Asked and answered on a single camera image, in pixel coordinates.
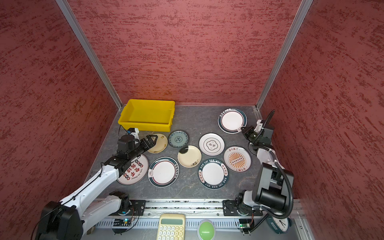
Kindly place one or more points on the white plate with quatrefoil design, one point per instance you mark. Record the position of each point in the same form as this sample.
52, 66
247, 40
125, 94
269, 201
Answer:
211, 144

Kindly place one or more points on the cream plate with black blotch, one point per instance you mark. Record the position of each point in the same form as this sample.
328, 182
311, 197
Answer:
189, 156

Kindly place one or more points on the white plate dark green rim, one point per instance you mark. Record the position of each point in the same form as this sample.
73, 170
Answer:
231, 121

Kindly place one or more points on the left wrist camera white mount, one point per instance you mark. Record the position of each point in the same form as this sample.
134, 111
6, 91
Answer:
134, 132

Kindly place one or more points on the white plate orange sunburst design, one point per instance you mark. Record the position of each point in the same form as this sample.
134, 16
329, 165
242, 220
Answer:
237, 159

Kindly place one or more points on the left green circuit board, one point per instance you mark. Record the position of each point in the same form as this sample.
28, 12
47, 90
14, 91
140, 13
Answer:
125, 223

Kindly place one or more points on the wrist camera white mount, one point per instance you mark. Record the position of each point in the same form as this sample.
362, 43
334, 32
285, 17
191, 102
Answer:
259, 125
134, 132

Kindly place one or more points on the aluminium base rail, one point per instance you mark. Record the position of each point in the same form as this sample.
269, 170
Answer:
223, 213

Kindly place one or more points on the silver left corner wall strip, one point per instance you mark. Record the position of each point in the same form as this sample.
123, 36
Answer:
79, 33

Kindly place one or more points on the white plate red characters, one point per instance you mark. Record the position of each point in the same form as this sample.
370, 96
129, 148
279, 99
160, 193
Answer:
136, 172

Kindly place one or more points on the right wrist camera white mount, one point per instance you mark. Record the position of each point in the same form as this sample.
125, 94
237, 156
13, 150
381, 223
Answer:
259, 125

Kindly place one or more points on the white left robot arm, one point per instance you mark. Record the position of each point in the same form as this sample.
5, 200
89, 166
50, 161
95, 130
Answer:
73, 216

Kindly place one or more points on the green round push button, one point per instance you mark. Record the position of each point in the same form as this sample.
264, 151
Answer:
206, 230

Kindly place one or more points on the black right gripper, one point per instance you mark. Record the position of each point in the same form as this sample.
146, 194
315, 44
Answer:
249, 128

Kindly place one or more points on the blue floral rimmed plate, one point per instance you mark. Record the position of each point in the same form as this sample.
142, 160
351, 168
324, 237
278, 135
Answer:
178, 139

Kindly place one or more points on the yellow plastic bin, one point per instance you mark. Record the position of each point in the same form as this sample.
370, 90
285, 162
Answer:
148, 115

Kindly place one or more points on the silver right corner wall strip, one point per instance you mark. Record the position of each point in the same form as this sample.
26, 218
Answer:
290, 37

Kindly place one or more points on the yellow calculator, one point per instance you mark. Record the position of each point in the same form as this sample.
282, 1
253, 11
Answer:
171, 227

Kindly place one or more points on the right green circuit board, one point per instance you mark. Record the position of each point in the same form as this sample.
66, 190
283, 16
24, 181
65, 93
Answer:
245, 223

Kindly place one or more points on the small cream plate with calligraphy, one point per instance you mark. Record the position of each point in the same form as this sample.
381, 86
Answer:
161, 144

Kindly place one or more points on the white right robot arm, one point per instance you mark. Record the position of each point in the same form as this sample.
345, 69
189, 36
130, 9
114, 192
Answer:
272, 192

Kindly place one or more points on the silver corner wall strip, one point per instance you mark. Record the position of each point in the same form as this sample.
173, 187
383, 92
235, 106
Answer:
79, 33
290, 37

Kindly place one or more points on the green banded HAO SHI plate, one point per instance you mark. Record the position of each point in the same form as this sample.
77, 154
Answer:
213, 174

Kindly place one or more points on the white plate green red rim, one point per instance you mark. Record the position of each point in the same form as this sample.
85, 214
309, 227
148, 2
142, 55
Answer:
163, 172

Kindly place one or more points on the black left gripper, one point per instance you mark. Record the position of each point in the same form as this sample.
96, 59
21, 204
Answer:
147, 146

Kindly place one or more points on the dark green alarm clock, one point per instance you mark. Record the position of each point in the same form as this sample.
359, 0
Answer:
279, 226

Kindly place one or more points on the green circuit board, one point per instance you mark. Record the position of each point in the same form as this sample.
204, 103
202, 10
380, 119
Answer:
245, 223
125, 223

